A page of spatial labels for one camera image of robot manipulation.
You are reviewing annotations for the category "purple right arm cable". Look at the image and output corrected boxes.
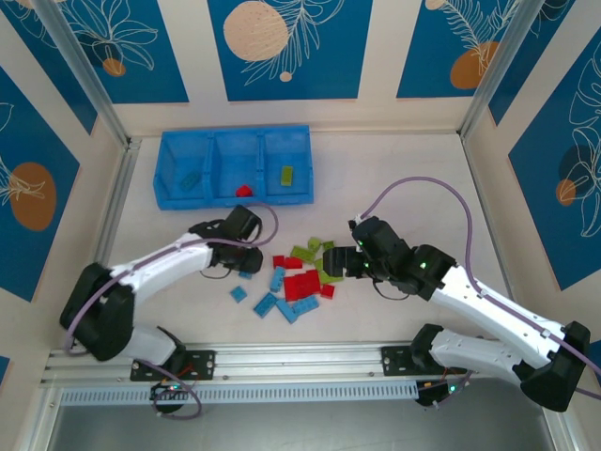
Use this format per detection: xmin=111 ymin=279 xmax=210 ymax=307
xmin=359 ymin=176 xmax=601 ymax=410

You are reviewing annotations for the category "black mounting plate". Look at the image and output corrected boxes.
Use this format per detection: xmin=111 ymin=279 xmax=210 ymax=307
xmin=130 ymin=350 xmax=217 ymax=382
xmin=380 ymin=345 xmax=424 ymax=377

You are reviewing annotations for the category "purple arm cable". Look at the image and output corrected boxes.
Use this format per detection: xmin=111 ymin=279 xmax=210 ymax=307
xmin=63 ymin=201 xmax=282 ymax=420
xmin=359 ymin=176 xmax=601 ymax=410

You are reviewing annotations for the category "aluminium side rail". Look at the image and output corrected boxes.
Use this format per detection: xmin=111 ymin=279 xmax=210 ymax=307
xmin=458 ymin=133 xmax=516 ymax=292
xmin=91 ymin=138 xmax=142 ymax=283

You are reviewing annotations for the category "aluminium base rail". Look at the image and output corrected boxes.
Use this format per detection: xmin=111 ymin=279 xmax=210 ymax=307
xmin=44 ymin=342 xmax=475 ymax=382

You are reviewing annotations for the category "large red lego brick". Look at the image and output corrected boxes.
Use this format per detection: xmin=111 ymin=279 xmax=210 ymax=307
xmin=283 ymin=273 xmax=312 ymax=303

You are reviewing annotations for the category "aluminium frame post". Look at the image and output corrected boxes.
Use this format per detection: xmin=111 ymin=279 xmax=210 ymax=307
xmin=539 ymin=403 xmax=581 ymax=451
xmin=32 ymin=0 xmax=132 ymax=149
xmin=459 ymin=0 xmax=548 ymax=140
xmin=13 ymin=384 xmax=62 ymax=451

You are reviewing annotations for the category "small electronics board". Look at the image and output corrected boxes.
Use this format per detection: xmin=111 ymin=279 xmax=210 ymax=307
xmin=416 ymin=381 xmax=460 ymax=409
xmin=149 ymin=381 xmax=178 ymax=401

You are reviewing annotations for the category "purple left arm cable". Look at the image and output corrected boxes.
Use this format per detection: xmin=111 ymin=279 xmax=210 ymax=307
xmin=63 ymin=201 xmax=282 ymax=420

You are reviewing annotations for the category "white slotted cable duct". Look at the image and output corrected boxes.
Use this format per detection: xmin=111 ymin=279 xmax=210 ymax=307
xmin=59 ymin=381 xmax=420 ymax=406

